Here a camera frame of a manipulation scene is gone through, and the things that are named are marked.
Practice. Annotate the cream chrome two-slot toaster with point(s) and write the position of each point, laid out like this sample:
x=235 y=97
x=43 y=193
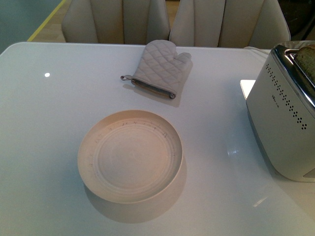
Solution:
x=281 y=107

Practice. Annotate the beige chair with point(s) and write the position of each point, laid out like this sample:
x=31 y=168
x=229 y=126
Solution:
x=116 y=21
x=229 y=24

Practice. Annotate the beige chair right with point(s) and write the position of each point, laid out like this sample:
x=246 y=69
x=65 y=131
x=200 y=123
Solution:
x=229 y=24

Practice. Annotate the beige quilted oven mitt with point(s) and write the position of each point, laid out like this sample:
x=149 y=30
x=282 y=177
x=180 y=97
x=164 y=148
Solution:
x=161 y=69

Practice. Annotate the dark grey washing machine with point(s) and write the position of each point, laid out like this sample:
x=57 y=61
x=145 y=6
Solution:
x=300 y=18

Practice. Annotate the toasted bread slice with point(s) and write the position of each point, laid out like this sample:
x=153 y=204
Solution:
x=305 y=58

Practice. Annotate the beige round plate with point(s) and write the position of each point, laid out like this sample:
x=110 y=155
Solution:
x=130 y=156

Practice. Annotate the beige chair left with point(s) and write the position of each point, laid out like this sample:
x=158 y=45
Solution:
x=116 y=21

